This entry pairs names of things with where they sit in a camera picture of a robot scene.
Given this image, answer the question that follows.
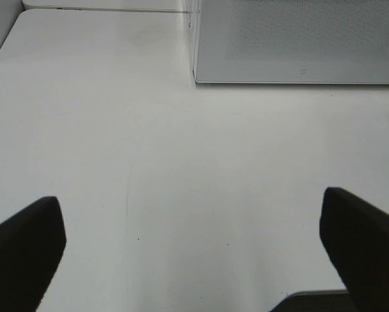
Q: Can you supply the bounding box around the white microwave door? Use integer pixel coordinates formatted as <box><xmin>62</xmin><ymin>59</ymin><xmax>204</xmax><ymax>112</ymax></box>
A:
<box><xmin>193</xmin><ymin>1</ymin><xmax>389</xmax><ymax>85</ymax></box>

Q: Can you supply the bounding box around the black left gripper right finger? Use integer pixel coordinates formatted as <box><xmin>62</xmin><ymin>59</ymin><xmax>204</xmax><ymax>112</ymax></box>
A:
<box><xmin>319</xmin><ymin>187</ymin><xmax>389</xmax><ymax>311</ymax></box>

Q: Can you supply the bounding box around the white microwave oven body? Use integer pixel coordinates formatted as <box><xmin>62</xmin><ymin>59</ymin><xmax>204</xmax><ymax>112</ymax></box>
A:
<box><xmin>182</xmin><ymin>0</ymin><xmax>202</xmax><ymax>79</ymax></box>

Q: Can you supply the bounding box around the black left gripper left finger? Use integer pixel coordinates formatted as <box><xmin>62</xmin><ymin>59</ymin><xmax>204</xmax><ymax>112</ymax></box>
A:
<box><xmin>0</xmin><ymin>196</ymin><xmax>66</xmax><ymax>311</ymax></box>

